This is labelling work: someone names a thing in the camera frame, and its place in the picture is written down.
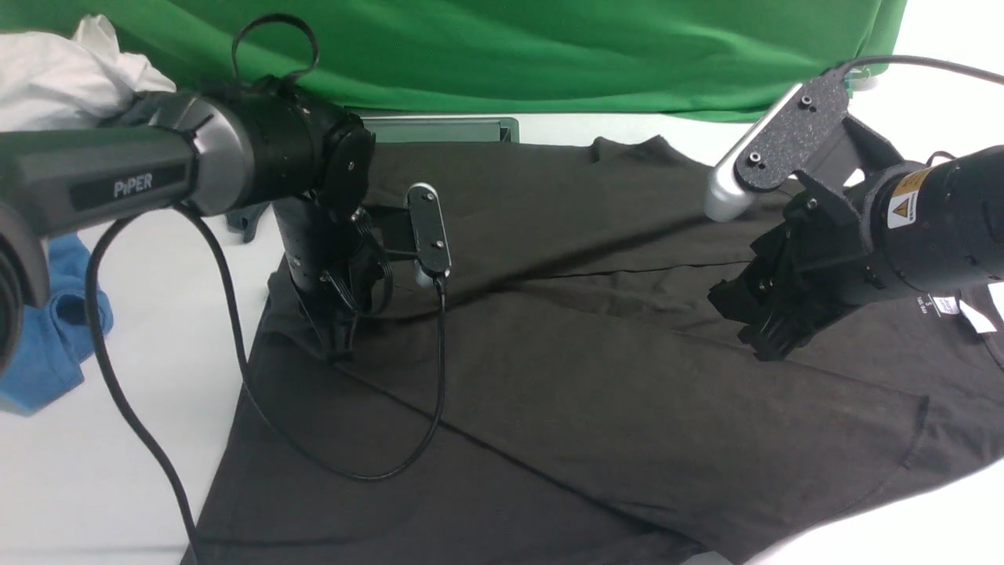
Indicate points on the gray long-sleeved shirt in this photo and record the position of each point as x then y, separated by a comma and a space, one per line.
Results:
599, 410

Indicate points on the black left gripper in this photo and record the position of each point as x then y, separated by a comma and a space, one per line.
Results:
339, 273

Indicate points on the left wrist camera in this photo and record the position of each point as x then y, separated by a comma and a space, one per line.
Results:
416, 232

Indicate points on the dark teal crumpled shirt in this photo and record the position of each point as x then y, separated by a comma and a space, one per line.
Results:
241, 221

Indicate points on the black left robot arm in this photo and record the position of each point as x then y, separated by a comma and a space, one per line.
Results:
215, 151

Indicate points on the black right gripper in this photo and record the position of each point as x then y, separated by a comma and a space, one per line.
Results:
792, 290

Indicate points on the blue crumpled shirt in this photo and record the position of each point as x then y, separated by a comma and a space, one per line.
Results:
55, 340

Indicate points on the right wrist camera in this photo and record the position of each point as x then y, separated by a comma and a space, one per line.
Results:
808, 133

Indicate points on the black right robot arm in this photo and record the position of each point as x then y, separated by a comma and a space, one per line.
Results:
902, 231

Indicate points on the white crumpled shirt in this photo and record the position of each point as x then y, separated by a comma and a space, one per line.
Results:
50, 81

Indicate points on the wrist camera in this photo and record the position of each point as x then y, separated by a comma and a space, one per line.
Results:
416, 232
808, 133

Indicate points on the green backdrop cloth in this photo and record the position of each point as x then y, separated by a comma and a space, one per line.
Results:
724, 61

